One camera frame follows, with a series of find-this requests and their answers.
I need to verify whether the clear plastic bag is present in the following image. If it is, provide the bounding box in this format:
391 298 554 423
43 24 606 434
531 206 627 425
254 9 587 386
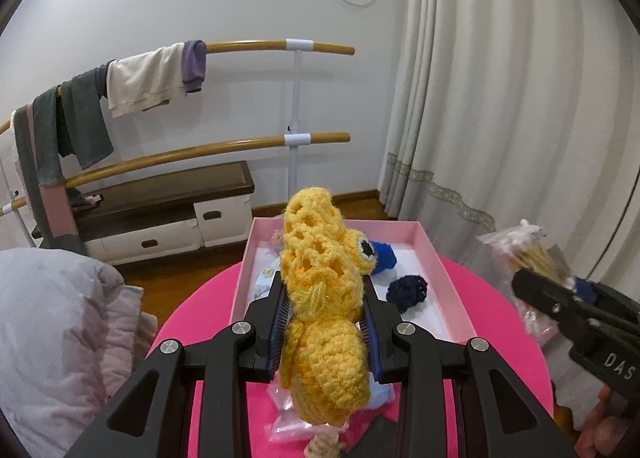
266 378 351 445

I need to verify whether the beige crochet piece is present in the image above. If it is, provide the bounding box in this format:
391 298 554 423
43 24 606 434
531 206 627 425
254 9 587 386
302 430 347 458

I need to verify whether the dark grey towel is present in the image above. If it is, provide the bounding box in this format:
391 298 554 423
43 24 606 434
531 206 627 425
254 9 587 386
56 67 115 170

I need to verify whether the purple garment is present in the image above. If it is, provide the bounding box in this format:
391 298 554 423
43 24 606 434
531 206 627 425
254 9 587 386
181 40 207 94

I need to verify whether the grey quilt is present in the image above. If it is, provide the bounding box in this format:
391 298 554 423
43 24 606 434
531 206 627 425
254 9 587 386
0 248 159 458

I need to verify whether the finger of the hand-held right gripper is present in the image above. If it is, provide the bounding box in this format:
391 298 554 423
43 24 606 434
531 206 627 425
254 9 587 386
572 277 640 325
511 269 590 339

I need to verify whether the light blue cloth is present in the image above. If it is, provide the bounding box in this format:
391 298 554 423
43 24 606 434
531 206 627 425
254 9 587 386
370 380 399 407

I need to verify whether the cream curtain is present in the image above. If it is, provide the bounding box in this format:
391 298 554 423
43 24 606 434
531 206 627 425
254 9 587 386
377 0 640 299

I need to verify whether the wooden barre rack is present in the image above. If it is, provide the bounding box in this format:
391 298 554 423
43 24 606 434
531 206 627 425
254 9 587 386
0 40 355 249

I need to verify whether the low cabinet with dark top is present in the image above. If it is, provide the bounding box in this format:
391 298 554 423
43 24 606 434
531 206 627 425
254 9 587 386
32 161 256 266

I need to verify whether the pink cardboard box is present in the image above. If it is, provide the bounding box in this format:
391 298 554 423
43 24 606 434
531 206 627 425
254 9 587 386
229 218 477 345

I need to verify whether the blue crochet toy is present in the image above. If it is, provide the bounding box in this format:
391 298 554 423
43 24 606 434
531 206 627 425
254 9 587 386
369 238 399 278

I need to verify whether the pink and grey scarf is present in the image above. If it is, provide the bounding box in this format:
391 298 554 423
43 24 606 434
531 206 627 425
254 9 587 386
11 106 89 254

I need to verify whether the purple organza gift bag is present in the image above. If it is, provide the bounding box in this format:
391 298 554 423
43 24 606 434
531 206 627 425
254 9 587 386
476 218 577 344

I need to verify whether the printed white cloth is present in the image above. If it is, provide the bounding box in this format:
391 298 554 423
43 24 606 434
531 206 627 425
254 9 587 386
252 258 282 302

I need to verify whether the white garment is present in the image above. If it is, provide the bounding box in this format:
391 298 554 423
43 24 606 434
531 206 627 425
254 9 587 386
106 43 189 118

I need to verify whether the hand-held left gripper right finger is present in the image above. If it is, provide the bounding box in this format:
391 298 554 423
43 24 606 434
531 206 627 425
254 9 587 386
361 275 578 458

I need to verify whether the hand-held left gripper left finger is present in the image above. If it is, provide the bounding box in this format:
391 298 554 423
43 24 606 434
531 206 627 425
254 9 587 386
62 271 291 458

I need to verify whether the person's right hand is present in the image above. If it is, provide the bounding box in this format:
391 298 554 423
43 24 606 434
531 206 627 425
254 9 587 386
575 384 640 458

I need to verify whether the navy crochet piece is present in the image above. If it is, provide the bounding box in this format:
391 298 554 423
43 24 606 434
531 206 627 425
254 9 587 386
386 274 430 313

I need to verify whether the yellow crochet toy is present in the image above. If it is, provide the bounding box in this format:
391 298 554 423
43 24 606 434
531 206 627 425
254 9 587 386
276 187 377 428

